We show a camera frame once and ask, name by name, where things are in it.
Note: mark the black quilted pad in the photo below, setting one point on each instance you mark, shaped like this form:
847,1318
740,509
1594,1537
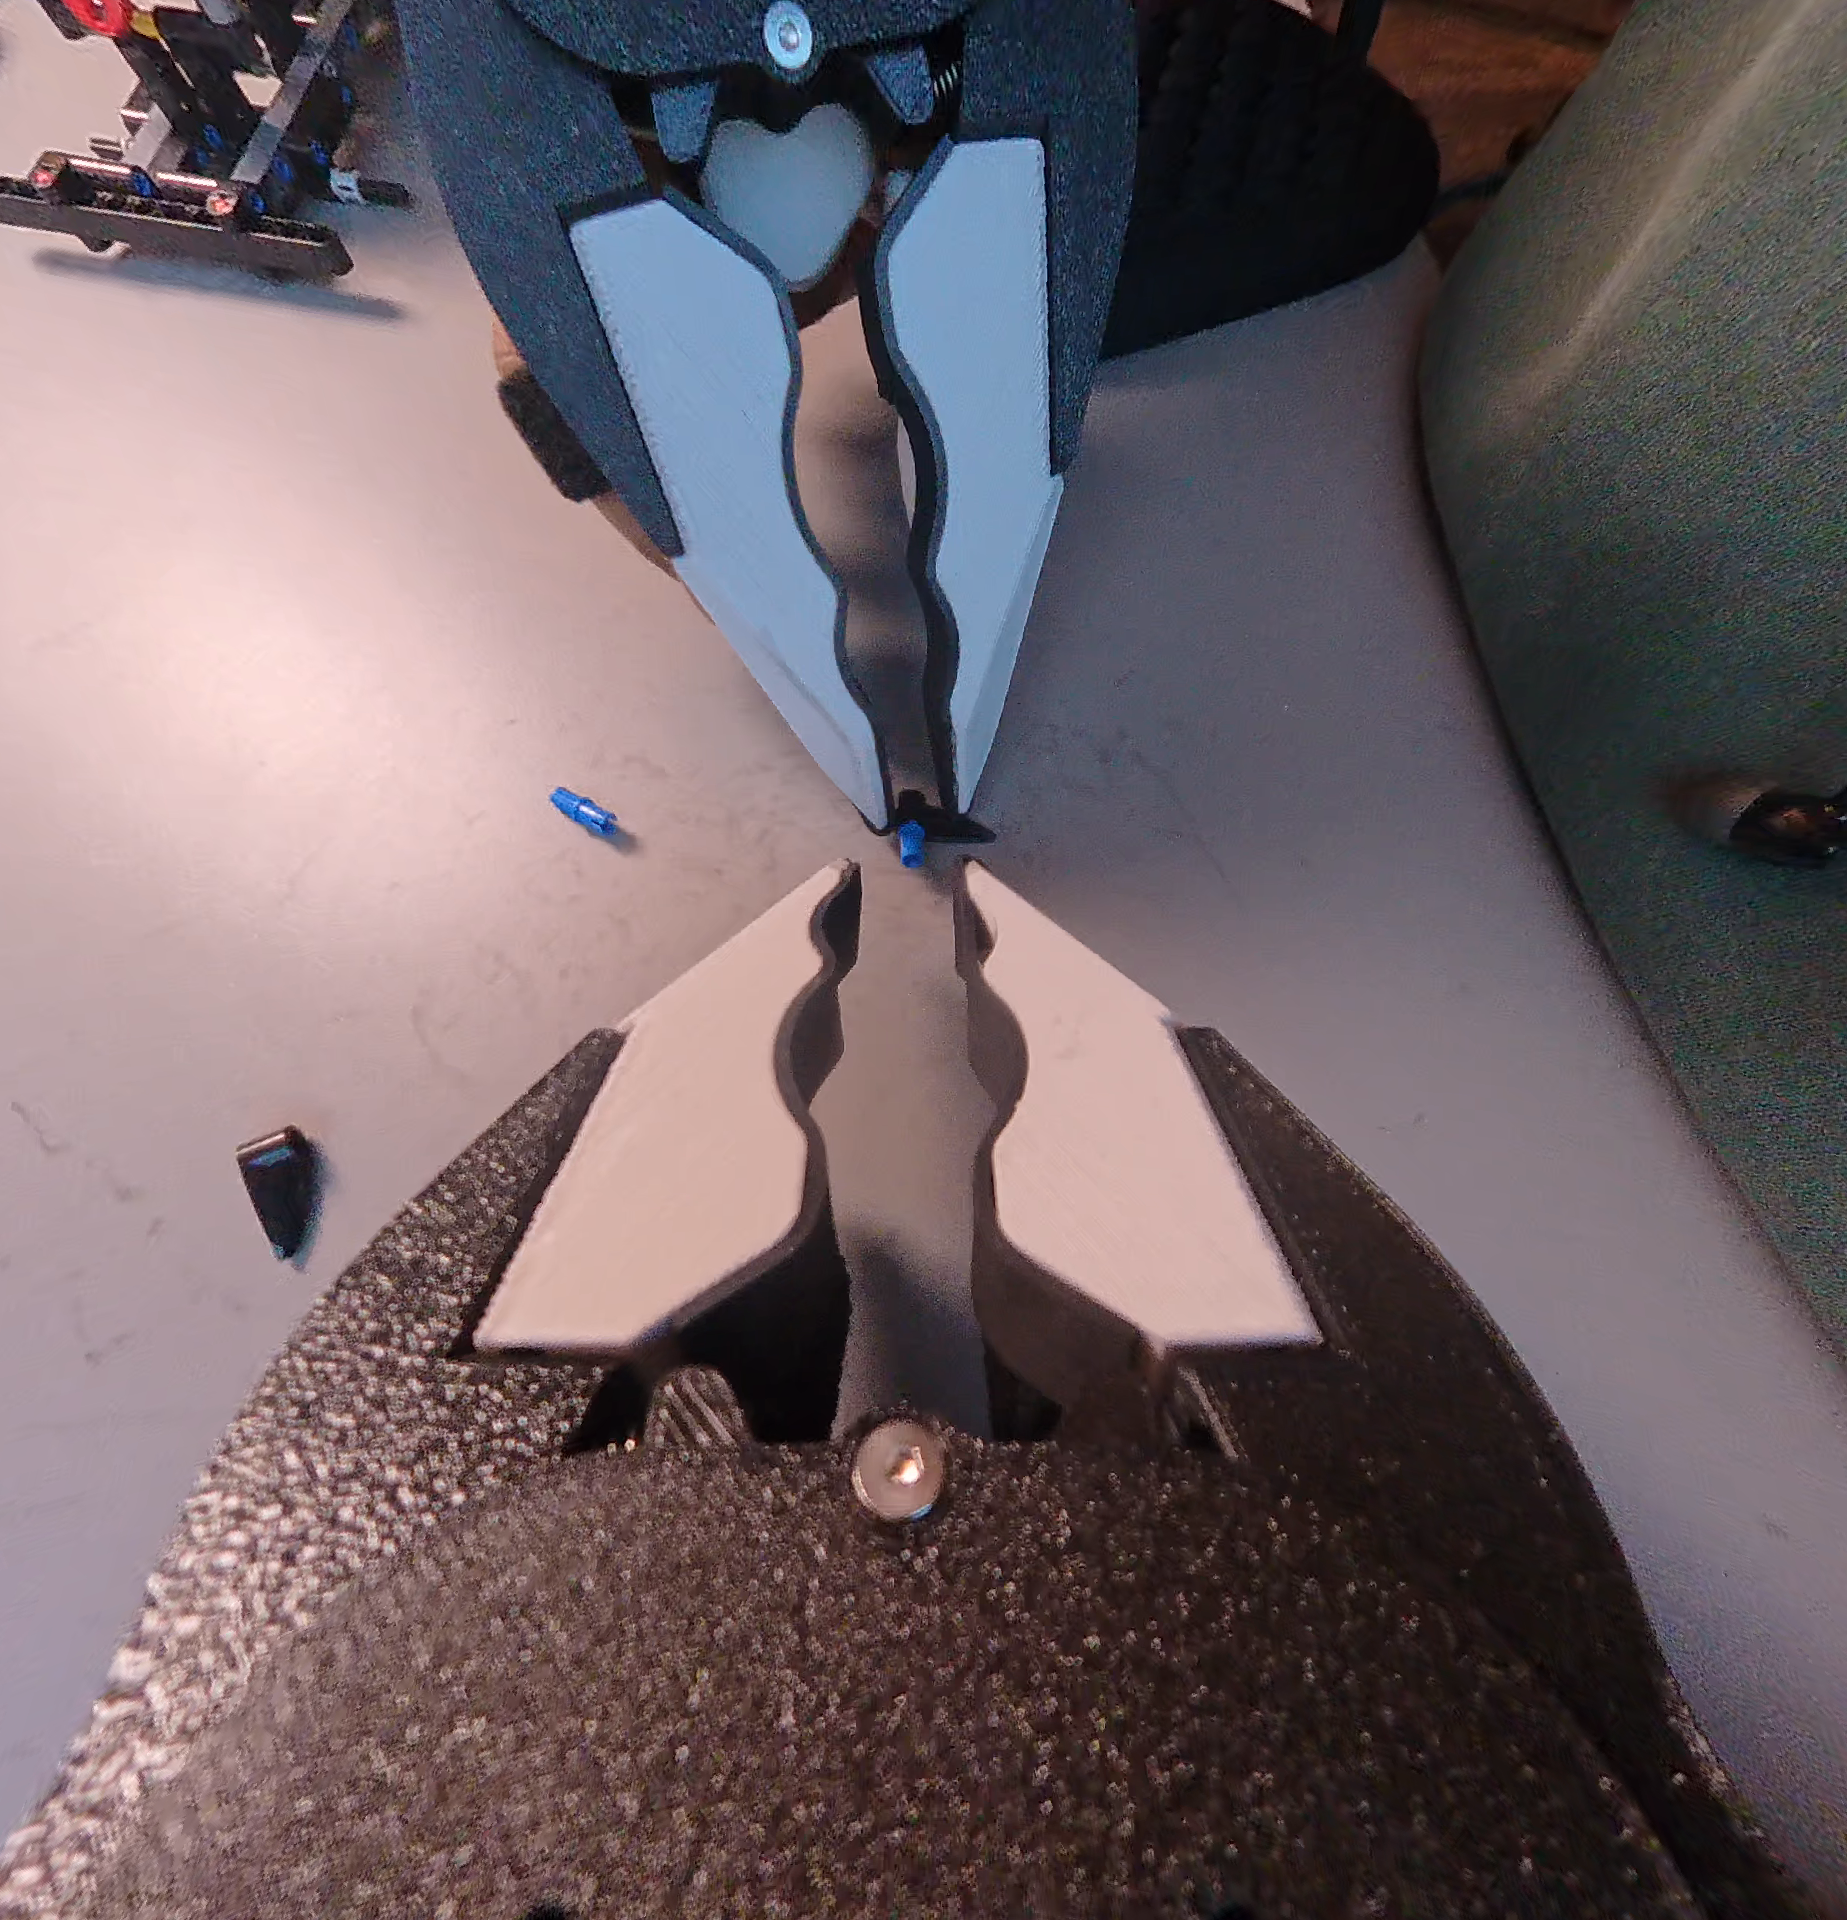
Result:
1268,165

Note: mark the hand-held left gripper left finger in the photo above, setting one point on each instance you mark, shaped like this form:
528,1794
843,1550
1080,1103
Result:
668,1185

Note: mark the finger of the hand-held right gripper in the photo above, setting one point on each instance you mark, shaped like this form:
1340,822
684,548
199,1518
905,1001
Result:
984,375
713,420

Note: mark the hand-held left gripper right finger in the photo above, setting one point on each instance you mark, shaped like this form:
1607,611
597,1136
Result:
1148,1185

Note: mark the black lego tooth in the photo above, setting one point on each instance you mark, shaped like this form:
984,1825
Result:
278,1185
954,824

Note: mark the white lego truck model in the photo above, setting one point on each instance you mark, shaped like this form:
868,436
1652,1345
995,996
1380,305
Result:
188,151

